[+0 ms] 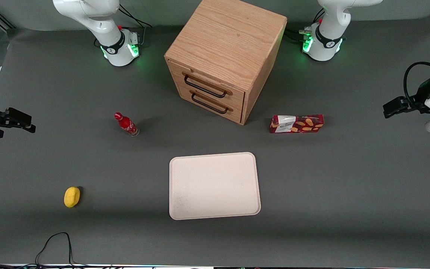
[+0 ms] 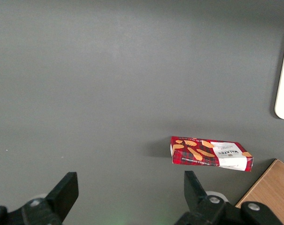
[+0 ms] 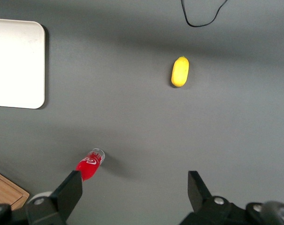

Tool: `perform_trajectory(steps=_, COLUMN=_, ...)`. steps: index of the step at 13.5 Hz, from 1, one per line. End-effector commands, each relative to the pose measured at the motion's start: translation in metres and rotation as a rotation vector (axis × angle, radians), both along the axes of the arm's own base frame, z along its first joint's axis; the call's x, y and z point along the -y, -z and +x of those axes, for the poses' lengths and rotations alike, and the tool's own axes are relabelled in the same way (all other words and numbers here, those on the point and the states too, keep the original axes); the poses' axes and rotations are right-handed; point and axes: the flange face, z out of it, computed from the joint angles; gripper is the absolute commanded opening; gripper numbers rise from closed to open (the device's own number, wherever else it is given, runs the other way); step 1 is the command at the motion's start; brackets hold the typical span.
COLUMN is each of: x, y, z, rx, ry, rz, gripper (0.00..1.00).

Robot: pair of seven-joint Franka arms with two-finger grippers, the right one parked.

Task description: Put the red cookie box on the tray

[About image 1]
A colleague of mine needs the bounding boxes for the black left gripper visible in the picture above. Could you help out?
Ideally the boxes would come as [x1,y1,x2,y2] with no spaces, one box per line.
[383,76,430,119]

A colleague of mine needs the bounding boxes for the red cookie box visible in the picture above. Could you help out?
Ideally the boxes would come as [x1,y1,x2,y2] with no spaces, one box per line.
[269,114,325,134]

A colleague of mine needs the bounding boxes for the beige plastic tray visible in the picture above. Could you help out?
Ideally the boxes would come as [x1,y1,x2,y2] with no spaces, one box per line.
[169,152,261,220]

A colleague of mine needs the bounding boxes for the yellow lemon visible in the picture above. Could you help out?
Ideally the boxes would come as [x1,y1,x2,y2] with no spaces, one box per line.
[64,186,81,208]

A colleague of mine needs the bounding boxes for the red cola bottle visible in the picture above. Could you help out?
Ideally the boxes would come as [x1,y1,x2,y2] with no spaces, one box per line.
[114,112,140,137]

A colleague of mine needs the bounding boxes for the wooden drawer front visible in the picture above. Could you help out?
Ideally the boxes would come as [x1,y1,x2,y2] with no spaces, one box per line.
[167,60,246,109]
[176,80,244,124]

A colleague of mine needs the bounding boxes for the wooden drawer cabinet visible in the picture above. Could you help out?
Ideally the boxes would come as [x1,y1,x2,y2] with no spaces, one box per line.
[164,0,288,126]

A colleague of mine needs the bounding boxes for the aluminium frame rail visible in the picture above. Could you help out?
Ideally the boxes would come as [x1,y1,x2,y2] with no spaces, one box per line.
[0,7,16,31]

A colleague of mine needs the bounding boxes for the black left arm base cable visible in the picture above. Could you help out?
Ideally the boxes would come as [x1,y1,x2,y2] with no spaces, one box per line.
[285,8,325,42]

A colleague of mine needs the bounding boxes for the black arm base cable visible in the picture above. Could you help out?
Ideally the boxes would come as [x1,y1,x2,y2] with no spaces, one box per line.
[285,8,325,42]
[119,4,153,47]

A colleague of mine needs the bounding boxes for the black looped cable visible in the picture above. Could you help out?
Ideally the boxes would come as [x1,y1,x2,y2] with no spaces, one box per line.
[35,232,78,267]

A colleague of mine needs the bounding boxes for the black right arm base cable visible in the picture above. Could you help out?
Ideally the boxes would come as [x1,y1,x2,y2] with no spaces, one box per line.
[119,4,153,47]

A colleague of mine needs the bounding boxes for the black metal drawer handle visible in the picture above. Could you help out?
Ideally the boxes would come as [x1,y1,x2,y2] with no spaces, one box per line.
[184,74,228,99]
[191,92,229,114]

